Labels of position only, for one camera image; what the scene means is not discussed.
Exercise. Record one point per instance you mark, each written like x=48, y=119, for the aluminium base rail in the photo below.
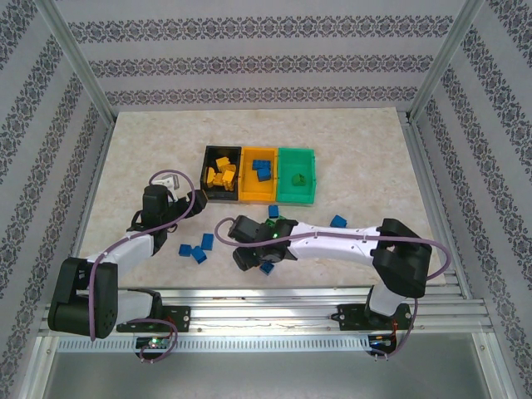
x=266, y=311

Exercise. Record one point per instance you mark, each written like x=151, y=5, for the long yellow lego brick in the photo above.
x=231, y=168

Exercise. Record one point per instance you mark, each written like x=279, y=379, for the green plastic bin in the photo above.
x=291, y=195

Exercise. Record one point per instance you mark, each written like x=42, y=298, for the yellow plastic bin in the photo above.
x=257, y=191

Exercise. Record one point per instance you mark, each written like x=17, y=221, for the aluminium frame post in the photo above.
x=446, y=62
x=75, y=62

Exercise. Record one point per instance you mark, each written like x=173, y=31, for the black plastic bin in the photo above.
x=220, y=196

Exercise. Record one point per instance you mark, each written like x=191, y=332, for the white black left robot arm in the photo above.
x=133, y=249

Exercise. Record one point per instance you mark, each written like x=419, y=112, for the aluminium side rail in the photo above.
x=436, y=208
x=85, y=212

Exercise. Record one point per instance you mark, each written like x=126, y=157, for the small circuit board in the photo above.
x=154, y=343
x=380, y=341

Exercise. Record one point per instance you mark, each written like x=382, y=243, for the blue lego brick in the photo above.
x=338, y=221
x=208, y=241
x=261, y=165
x=273, y=211
x=185, y=249
x=198, y=254
x=263, y=174
x=267, y=269

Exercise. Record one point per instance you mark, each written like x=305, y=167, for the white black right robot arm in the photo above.
x=332, y=247

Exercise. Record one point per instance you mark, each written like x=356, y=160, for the green lego brick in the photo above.
x=298, y=179
x=272, y=223

